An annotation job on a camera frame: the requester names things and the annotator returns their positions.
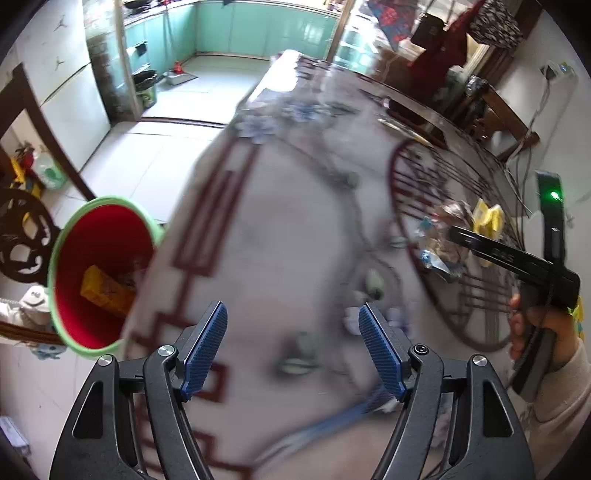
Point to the dark wooden chair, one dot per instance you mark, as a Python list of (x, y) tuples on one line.
[(498, 110)]

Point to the yellow toy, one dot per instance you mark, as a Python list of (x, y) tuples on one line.
[(21, 166)]

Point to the person's right forearm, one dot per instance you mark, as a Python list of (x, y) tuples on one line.
[(563, 415)]

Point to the red bin with green rim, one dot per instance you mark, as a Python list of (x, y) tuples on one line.
[(92, 240)]

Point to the yellow and white carton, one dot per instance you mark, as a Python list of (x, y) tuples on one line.
[(489, 217)]

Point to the white refrigerator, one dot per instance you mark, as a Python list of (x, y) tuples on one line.
[(60, 60)]

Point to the black charger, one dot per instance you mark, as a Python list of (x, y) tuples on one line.
[(548, 71)]

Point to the wall socket with green light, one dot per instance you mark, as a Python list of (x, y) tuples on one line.
[(565, 70)]

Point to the dark red garment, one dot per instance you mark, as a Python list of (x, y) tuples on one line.
[(438, 57)]

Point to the metal dustpan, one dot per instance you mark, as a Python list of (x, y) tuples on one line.
[(178, 76)]

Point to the black wok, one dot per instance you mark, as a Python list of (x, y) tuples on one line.
[(136, 3)]

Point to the yellow drink carton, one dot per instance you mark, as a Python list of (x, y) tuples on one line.
[(104, 290)]

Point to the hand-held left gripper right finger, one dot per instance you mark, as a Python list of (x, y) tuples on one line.
[(381, 350)]

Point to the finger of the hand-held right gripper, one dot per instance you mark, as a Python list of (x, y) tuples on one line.
[(494, 253)]

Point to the crumpled silver wrapper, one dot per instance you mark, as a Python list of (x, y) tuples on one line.
[(455, 212)]

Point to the yellow tipped pen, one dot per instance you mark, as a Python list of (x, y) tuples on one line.
[(408, 133)]

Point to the green kitchen waste bin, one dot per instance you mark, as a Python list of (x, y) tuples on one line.
[(147, 87)]

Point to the person's right hand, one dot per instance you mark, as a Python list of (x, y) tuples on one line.
[(565, 337)]

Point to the blue wrapper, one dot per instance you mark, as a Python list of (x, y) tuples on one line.
[(323, 422)]

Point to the black patterned bag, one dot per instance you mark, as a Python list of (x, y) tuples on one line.
[(496, 21)]

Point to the carved wooden chair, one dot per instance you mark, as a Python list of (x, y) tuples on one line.
[(27, 240)]

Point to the white cloth item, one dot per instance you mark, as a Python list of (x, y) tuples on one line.
[(27, 304)]

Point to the small black bag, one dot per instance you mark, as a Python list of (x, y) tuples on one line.
[(429, 27)]

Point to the pale green plastic container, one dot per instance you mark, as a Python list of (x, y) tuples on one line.
[(51, 173)]

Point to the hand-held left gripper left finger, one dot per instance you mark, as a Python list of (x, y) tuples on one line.
[(205, 344)]

